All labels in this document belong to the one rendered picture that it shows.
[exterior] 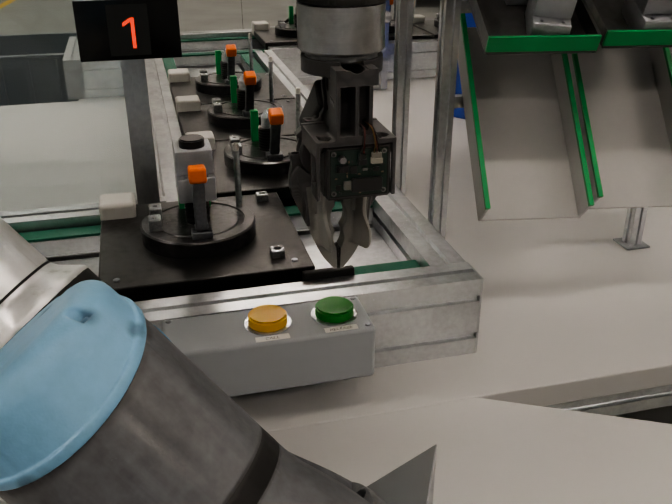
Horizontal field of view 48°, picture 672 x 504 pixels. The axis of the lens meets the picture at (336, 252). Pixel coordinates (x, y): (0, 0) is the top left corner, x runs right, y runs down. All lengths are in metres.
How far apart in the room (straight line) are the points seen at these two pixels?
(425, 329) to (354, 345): 0.13
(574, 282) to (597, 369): 0.21
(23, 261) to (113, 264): 0.37
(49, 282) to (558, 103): 0.72
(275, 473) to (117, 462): 0.09
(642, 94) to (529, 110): 0.17
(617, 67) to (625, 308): 0.33
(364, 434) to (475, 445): 0.11
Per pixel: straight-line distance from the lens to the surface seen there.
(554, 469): 0.79
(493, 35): 0.94
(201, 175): 0.87
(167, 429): 0.40
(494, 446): 0.80
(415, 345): 0.90
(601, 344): 0.99
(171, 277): 0.87
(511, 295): 1.06
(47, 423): 0.39
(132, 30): 0.98
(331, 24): 0.64
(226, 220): 0.95
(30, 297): 0.53
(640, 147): 1.09
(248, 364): 0.76
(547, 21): 0.93
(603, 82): 1.12
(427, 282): 0.86
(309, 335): 0.76
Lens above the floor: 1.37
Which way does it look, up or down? 26 degrees down
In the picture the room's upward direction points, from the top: straight up
